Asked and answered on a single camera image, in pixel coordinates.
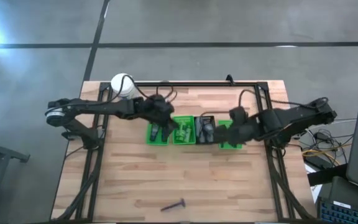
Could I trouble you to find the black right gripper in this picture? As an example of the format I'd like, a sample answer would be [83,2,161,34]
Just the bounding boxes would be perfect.
[213,119,260,149]

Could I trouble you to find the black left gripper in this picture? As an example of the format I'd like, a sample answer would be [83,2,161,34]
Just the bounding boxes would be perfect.
[143,95,180,132]

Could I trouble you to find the green plastic slotted basket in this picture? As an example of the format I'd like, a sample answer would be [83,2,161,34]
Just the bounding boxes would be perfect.
[145,122,170,146]
[218,119,244,150]
[172,115,196,146]

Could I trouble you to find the black plastic slotted basket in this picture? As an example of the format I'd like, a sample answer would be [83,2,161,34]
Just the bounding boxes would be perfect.
[194,115,216,145]

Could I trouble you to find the yellow white wipes canister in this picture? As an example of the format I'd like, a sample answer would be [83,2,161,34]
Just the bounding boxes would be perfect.
[110,73,135,99]

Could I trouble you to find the blue razor with clear cap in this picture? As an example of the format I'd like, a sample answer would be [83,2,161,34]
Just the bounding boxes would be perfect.
[160,198,186,213]

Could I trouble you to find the white paper sheet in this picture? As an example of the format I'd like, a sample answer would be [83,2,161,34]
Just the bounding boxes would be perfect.
[304,162,323,203]

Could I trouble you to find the black keyboard with blue keys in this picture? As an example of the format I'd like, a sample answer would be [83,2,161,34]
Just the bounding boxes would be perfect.
[318,198,358,224]

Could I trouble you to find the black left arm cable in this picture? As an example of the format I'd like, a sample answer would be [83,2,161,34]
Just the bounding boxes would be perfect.
[116,74,180,104]

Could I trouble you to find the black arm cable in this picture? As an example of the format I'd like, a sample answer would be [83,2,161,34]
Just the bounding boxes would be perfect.
[116,74,180,104]
[200,89,329,118]

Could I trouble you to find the black aluminium table frame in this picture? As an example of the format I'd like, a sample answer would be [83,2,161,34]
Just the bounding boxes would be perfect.
[51,81,313,222]

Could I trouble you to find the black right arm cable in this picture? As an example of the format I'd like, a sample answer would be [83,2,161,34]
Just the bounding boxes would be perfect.
[200,89,329,118]

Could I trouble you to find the yellow cable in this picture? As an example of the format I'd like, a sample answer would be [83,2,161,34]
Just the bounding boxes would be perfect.
[301,149,336,160]

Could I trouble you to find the black cable bundle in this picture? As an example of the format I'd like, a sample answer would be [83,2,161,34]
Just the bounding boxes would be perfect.
[301,118,356,167]

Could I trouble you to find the black strap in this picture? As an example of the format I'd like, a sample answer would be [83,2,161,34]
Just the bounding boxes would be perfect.
[307,164,348,187]

